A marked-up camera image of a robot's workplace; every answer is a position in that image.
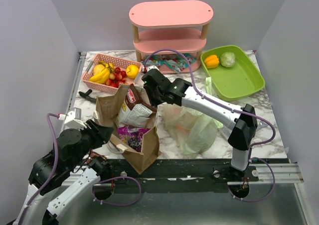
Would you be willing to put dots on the colourful candy packet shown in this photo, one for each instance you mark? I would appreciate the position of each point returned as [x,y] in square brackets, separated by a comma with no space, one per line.
[155,60]
[176,62]

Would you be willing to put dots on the green cabbage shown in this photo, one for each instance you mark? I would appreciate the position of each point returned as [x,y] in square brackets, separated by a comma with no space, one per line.
[227,59]

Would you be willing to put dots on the yellow banana bunch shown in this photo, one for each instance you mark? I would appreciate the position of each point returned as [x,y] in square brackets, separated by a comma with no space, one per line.
[104,75]

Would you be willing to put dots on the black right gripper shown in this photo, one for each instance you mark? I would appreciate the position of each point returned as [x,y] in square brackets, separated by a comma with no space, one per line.
[153,102]

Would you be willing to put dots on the yellow bell pepper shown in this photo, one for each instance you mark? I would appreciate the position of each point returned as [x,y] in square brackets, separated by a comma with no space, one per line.
[211,61]

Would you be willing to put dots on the left colourful candy packet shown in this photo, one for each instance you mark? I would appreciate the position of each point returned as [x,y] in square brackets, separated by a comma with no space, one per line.
[155,60]

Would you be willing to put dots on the white snack bag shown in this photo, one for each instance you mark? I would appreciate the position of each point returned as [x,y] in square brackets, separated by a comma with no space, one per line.
[135,115]

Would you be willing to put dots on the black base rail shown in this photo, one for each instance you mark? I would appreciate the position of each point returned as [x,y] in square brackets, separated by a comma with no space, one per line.
[181,176]

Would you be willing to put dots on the yellow peach fruit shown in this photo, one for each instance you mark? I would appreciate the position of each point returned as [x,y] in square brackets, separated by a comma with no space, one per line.
[98,68]

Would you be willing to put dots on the purple snack box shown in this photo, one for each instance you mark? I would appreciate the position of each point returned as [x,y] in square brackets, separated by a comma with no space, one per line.
[132,136]

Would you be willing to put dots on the small black T-handle tool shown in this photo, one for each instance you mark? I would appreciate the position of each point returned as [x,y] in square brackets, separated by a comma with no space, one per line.
[86,96]

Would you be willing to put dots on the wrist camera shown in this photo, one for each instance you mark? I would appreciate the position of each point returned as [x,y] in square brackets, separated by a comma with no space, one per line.
[150,67]
[72,119]

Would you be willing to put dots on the light green plastic grocery bag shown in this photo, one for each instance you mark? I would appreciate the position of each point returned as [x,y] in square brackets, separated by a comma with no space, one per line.
[193,131]

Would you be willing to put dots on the pink plastic fruit basket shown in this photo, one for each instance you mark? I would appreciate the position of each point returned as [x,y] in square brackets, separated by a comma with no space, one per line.
[117,62]

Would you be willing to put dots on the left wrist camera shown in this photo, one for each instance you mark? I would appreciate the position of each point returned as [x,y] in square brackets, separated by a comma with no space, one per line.
[72,119]

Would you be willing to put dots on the brown Tuba snack bag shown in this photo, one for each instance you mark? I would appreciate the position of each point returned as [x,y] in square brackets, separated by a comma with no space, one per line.
[135,103]

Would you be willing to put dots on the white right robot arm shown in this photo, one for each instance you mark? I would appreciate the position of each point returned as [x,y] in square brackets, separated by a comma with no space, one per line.
[240,120]

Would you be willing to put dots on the red cherry bunch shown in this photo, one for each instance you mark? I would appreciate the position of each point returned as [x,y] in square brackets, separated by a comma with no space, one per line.
[116,77]

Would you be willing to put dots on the right colourful candy packet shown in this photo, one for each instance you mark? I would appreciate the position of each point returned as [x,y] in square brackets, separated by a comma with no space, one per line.
[176,62]

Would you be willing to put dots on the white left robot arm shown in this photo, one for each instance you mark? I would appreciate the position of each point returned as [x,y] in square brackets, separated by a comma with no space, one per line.
[53,169]

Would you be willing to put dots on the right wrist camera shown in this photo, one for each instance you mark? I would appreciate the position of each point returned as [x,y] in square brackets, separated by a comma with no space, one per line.
[150,67]

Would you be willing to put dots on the green plastic tray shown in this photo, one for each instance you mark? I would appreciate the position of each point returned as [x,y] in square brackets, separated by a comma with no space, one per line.
[240,81]

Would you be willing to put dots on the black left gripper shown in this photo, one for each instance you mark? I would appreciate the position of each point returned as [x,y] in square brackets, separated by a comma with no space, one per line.
[101,134]

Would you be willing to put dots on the pink three-tier shelf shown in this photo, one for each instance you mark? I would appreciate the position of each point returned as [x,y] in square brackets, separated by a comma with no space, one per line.
[168,26]

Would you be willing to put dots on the silver wrench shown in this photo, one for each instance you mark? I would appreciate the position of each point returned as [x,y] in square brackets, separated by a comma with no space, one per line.
[261,125]

